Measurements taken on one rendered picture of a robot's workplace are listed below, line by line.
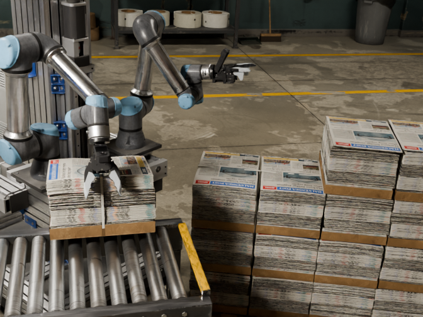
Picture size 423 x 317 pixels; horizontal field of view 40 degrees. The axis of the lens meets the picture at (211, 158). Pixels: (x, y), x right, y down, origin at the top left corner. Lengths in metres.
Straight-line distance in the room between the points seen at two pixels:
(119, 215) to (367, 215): 1.10
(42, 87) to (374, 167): 1.51
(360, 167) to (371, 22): 7.03
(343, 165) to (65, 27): 1.34
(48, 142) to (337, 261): 1.38
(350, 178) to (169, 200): 1.89
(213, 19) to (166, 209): 4.90
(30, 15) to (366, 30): 7.31
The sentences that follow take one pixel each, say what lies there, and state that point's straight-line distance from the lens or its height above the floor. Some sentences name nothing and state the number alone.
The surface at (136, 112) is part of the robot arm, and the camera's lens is 2.85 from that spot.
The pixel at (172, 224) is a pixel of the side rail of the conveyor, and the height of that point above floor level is 0.80.
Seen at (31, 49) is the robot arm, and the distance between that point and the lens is 2.35.
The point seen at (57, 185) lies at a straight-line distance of 2.09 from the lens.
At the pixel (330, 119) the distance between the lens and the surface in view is 2.74.
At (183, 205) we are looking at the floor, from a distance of 4.08.
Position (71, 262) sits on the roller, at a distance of 2.11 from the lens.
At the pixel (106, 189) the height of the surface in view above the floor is 1.01.
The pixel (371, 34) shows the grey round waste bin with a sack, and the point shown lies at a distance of 9.50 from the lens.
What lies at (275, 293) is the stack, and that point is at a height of 0.29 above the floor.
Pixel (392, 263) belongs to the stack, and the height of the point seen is 0.51.
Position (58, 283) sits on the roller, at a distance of 2.01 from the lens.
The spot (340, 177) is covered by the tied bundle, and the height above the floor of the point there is 0.92.
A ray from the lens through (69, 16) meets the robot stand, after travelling 2.64.
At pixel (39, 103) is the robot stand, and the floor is 1.06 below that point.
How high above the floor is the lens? 1.97
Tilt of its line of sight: 24 degrees down
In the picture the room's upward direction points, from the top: 3 degrees clockwise
